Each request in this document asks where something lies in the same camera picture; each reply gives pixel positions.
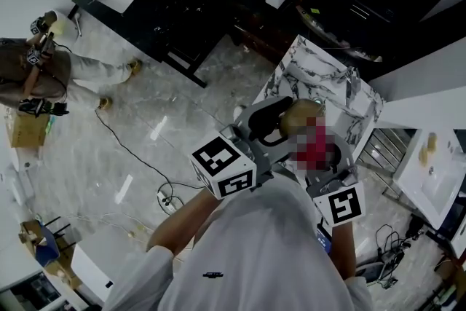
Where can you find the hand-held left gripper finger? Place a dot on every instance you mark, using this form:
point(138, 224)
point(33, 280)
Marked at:
point(278, 151)
point(265, 116)

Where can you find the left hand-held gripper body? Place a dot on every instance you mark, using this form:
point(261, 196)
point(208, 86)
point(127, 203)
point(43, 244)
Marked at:
point(233, 175)

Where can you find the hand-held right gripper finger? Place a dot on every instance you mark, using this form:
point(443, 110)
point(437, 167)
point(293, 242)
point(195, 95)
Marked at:
point(346, 158)

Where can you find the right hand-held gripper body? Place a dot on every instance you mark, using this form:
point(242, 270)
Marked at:
point(342, 204)

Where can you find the pink cloth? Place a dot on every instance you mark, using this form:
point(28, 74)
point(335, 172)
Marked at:
point(316, 147)

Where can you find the person's left forearm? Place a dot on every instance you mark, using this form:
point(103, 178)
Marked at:
point(182, 222)

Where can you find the person's right forearm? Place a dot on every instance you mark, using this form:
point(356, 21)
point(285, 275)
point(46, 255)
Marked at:
point(342, 251)

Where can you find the blue screen device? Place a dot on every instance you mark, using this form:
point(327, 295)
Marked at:
point(323, 240)

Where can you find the steel faucet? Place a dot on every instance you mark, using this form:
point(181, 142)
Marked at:
point(353, 87)

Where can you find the white power strip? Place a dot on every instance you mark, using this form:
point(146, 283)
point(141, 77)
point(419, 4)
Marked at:
point(164, 198)

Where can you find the grey oval device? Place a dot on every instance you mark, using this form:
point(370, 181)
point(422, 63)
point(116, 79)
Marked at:
point(371, 271)

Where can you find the white t-shirt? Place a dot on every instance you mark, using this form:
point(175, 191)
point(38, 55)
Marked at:
point(255, 247)

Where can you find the yellow sponge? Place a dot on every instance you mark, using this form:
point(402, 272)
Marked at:
point(432, 141)
point(424, 156)

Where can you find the white sink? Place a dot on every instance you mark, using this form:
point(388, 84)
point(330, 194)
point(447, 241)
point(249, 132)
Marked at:
point(437, 185)

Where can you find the black table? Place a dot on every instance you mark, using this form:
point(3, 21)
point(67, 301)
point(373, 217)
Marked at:
point(174, 18)

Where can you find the white box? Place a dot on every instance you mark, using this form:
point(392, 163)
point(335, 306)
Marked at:
point(87, 269)

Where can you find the small cardboard box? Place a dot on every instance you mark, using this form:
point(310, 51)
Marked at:
point(27, 131)

